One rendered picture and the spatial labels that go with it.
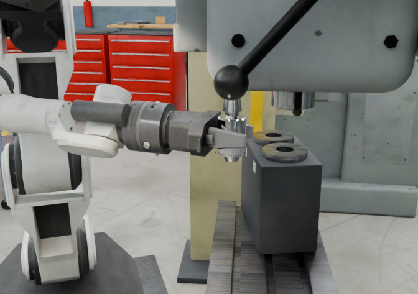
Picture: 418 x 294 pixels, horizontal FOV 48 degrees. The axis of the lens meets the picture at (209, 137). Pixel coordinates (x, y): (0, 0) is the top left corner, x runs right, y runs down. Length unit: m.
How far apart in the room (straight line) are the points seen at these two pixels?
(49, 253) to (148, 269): 0.61
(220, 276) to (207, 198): 1.57
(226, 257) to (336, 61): 0.61
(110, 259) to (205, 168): 0.93
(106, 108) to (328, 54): 0.45
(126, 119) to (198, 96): 1.52
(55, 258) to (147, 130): 0.67
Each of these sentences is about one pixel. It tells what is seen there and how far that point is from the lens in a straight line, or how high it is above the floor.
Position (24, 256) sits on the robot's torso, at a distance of 1.42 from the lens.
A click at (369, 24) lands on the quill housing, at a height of 1.37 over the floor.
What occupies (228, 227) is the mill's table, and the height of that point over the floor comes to 0.90.
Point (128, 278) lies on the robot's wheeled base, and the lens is 1.53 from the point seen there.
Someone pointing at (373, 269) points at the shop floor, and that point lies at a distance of 2.76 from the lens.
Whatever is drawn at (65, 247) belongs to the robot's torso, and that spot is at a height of 0.75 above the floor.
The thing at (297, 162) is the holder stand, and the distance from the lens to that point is 0.93.
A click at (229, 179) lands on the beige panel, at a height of 0.51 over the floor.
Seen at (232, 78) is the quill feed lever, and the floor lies 1.33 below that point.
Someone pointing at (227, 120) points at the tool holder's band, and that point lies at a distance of 0.75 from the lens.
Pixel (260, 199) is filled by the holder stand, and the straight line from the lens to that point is 0.92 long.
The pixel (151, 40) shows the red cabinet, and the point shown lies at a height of 0.94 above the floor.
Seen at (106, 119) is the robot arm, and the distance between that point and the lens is 0.79.
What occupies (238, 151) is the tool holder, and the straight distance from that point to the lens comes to 0.77.
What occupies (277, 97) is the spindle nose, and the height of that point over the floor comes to 1.29.
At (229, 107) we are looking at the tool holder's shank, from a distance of 0.75.
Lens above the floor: 1.40
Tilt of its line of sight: 17 degrees down
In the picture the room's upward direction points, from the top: straight up
